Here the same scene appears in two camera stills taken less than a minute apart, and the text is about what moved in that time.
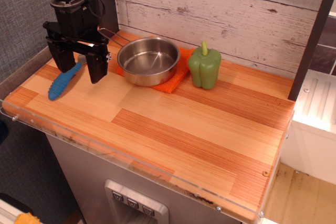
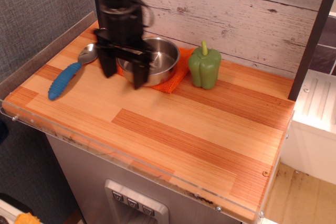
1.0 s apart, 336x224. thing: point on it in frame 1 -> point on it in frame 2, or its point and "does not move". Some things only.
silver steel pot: [148, 61] does not move
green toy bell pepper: [204, 65] does not move
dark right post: [315, 35] does not move
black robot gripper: [76, 26] -> [122, 31]
